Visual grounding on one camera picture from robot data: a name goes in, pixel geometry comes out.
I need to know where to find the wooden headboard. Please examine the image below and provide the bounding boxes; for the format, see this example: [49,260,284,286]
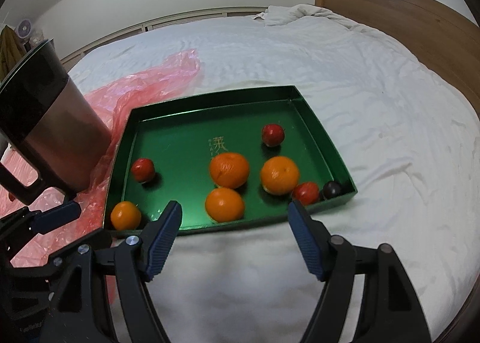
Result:
[315,0,480,111]

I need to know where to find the small white fan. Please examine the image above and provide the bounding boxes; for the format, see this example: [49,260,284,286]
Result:
[16,19,33,41]

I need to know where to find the green rectangular tray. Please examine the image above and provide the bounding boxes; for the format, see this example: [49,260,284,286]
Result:
[103,85,357,237]

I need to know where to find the crumpled white blanket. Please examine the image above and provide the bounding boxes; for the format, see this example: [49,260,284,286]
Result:
[252,4,355,28]

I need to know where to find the white bed sheet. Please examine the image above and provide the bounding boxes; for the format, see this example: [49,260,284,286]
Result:
[71,13,479,342]

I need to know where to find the red fruit in tray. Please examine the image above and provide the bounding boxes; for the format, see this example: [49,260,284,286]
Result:
[130,158,156,183]

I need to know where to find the pink plastic sheet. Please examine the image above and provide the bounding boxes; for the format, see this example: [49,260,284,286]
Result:
[11,49,200,267]

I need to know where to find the red fruit near corner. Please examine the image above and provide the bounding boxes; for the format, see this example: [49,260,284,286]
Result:
[291,181,320,206]

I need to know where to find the dark plum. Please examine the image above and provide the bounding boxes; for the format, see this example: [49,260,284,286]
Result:
[321,180,343,200]

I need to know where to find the red fruit tray right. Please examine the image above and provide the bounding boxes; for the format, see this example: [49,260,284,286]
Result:
[261,124,285,147]

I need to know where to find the orange mandarin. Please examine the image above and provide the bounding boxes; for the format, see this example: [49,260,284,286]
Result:
[208,152,250,189]
[204,187,245,223]
[259,155,300,195]
[110,201,143,231]

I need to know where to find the olive hanging coat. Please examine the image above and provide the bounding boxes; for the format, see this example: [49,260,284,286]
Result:
[0,26,26,81]

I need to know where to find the orange mandarin front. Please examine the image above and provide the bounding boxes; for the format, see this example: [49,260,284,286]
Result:
[204,187,245,223]

